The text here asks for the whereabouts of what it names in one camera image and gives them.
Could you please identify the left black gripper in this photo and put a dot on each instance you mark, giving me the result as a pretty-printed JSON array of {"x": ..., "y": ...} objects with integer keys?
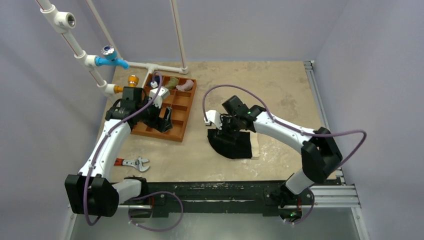
[{"x": 157, "y": 123}]

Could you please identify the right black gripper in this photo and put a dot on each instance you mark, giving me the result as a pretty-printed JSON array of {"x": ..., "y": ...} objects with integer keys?
[{"x": 226, "y": 125}]

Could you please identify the black underwear white waistband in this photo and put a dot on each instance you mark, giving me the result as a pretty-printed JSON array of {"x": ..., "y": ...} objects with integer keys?
[{"x": 247, "y": 147}]

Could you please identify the orange compartment tray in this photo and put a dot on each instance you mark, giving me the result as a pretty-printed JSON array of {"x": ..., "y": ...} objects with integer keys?
[{"x": 181, "y": 104}]

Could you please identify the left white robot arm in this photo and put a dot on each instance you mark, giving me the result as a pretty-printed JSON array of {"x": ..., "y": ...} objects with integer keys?
[{"x": 90, "y": 191}]

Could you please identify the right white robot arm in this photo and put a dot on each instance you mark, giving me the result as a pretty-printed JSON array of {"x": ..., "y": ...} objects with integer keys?
[{"x": 319, "y": 152}]

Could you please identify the rolled olive green underwear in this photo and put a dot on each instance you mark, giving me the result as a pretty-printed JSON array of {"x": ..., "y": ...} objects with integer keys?
[{"x": 172, "y": 83}]

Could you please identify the rolled pink underwear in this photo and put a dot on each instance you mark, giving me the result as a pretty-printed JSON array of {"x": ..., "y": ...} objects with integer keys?
[{"x": 186, "y": 86}]

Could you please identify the rolled navy blue underwear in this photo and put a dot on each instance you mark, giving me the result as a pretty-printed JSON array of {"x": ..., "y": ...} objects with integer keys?
[{"x": 156, "y": 81}]

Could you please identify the orange plastic faucet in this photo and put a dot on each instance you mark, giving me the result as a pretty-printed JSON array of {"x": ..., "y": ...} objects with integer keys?
[{"x": 132, "y": 81}]

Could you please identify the blue plastic faucet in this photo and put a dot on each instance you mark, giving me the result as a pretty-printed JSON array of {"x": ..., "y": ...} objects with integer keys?
[{"x": 110, "y": 58}]

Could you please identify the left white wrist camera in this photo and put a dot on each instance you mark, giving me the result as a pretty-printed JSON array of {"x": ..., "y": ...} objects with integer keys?
[{"x": 157, "y": 94}]

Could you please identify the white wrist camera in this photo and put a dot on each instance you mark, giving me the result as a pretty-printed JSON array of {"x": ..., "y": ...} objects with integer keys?
[
  {"x": 157, "y": 94},
  {"x": 213, "y": 118}
]

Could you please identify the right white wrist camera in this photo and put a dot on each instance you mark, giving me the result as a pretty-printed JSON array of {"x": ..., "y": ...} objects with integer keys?
[{"x": 213, "y": 118}]

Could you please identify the red handled adjustable wrench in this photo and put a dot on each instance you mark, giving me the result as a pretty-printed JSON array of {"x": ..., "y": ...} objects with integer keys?
[{"x": 138, "y": 164}]

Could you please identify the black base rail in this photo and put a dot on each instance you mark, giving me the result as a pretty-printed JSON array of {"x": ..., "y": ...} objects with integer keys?
[{"x": 270, "y": 198}]

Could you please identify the aluminium frame rails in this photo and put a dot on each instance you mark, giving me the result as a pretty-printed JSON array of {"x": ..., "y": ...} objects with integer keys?
[{"x": 332, "y": 193}]

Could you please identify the white pvc pipe frame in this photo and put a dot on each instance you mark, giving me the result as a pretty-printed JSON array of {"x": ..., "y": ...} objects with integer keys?
[{"x": 63, "y": 22}]

